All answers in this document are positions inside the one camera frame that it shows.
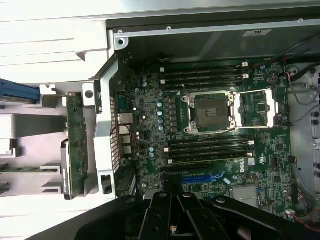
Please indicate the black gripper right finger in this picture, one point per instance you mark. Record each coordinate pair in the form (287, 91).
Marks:
(207, 225)

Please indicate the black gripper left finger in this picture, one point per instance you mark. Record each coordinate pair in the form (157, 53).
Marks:
(157, 220)

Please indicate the blue expansion slot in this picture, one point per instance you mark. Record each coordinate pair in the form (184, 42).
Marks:
(197, 178)

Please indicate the silver chipset heatsink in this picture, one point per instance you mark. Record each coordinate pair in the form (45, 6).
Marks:
(246, 196)

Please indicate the black expansion slot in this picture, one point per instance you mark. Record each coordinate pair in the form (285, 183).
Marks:
(185, 167)

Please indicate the black RAM slot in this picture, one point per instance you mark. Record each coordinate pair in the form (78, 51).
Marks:
(200, 80)
(205, 152)
(200, 86)
(200, 68)
(200, 74)
(205, 140)
(205, 146)

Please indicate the CPU socket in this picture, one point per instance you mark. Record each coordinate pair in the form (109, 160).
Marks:
(210, 112)

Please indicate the green motherboard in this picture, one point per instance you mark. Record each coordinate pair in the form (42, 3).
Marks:
(150, 100)

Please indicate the thin metal locking lever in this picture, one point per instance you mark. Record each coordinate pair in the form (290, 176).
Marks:
(185, 90)

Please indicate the silver socket cover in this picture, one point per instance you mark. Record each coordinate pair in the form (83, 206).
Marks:
(255, 93)

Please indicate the green RAM stick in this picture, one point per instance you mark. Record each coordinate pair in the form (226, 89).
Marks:
(25, 170)

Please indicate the grey parts rack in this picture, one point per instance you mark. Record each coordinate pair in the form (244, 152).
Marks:
(32, 125)

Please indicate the round coin cell battery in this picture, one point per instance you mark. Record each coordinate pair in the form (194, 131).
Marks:
(272, 79)

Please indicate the black open PC case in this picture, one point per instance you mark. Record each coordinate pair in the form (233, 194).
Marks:
(200, 42)

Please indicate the hard disk drive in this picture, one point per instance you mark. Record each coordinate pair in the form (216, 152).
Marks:
(20, 90)

